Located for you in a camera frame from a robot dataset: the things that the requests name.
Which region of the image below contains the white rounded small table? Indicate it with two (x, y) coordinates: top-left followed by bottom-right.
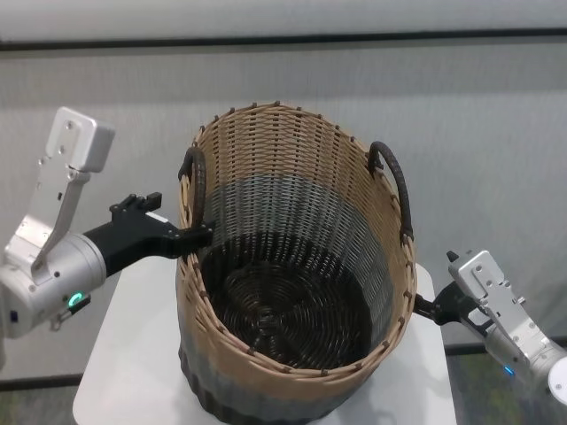
(73, 260), (457, 425)

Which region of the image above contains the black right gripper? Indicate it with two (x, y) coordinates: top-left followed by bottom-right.
(414, 251), (493, 341)

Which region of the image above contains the beige grey wicker clothes basket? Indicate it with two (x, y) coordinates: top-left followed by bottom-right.
(175, 100), (418, 421)

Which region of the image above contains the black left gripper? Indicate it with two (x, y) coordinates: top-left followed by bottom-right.
(83, 191), (214, 278)

